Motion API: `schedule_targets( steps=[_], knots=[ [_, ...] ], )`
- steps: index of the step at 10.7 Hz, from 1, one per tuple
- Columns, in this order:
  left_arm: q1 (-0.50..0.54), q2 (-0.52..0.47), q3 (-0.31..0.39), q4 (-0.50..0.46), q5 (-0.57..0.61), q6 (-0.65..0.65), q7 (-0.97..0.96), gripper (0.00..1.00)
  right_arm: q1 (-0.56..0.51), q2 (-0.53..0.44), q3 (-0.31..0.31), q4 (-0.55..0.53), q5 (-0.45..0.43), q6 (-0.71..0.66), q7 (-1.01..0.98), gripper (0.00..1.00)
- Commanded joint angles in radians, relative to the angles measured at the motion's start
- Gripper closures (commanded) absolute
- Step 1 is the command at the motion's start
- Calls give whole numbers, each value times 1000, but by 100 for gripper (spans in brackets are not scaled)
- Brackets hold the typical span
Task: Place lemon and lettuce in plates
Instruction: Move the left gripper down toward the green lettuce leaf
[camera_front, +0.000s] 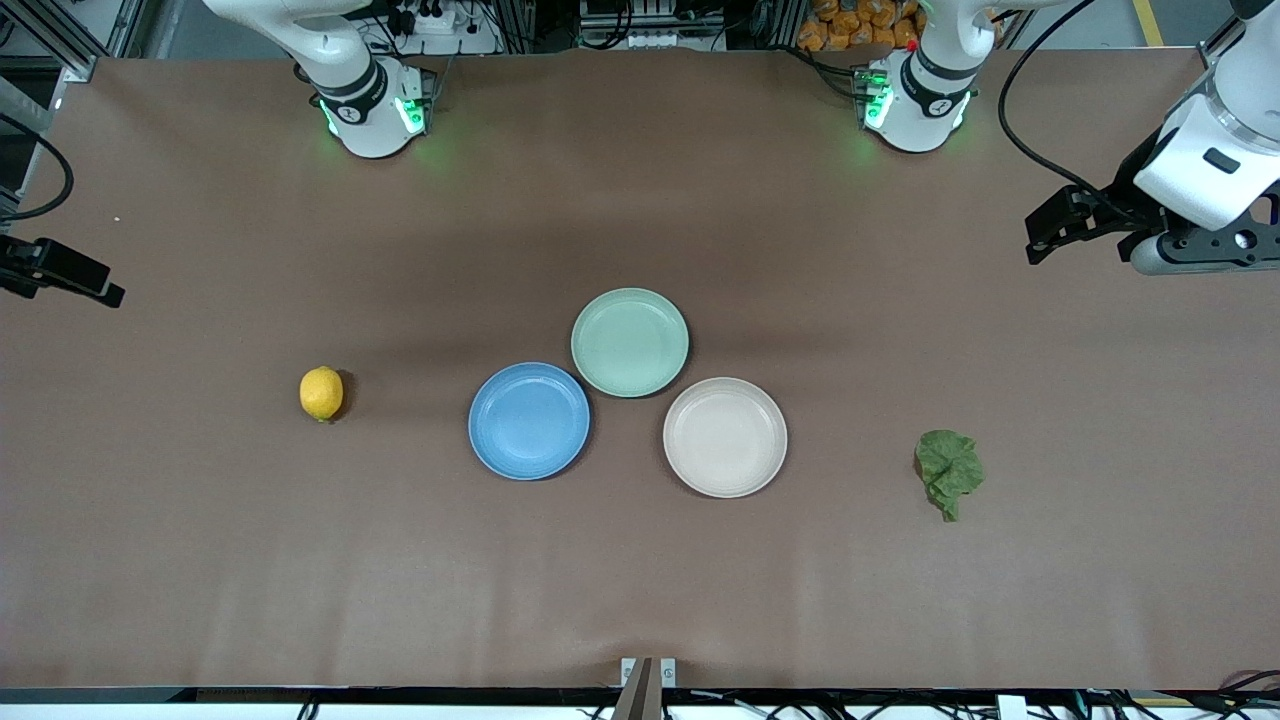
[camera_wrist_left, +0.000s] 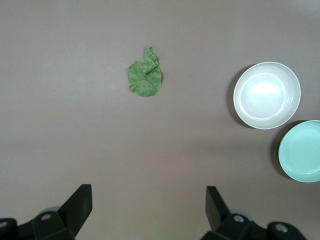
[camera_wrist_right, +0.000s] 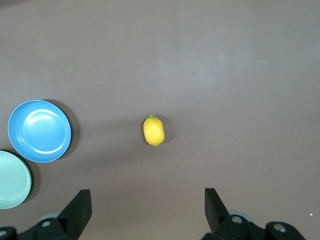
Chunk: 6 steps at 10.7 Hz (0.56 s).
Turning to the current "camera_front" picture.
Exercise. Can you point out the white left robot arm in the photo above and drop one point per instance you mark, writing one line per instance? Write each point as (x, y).
(925, 95)

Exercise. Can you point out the brown wooden strut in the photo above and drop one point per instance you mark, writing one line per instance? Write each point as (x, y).
(640, 695)

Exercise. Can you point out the beige plate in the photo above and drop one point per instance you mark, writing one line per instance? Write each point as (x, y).
(725, 437)

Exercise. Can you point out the brown table cover sheet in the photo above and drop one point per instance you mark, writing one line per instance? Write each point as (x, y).
(640, 580)

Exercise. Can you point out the yellow lemon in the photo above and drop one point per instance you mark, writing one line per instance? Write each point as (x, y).
(321, 393)

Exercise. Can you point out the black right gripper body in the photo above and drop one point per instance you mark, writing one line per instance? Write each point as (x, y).
(38, 263)

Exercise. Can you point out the green lettuce leaf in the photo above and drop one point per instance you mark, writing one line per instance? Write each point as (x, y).
(950, 468)

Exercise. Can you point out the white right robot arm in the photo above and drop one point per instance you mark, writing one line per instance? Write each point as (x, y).
(365, 100)

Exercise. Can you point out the white power strip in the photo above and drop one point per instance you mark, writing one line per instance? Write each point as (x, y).
(430, 30)

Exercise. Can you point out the blue plate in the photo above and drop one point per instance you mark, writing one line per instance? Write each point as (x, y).
(529, 421)

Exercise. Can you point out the pale green plate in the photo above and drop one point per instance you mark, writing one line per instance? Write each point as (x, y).
(630, 342)

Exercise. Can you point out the metal clamp bracket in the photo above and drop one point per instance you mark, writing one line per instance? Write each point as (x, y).
(668, 672)

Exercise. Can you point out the net bag of oranges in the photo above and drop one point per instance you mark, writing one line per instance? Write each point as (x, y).
(855, 25)

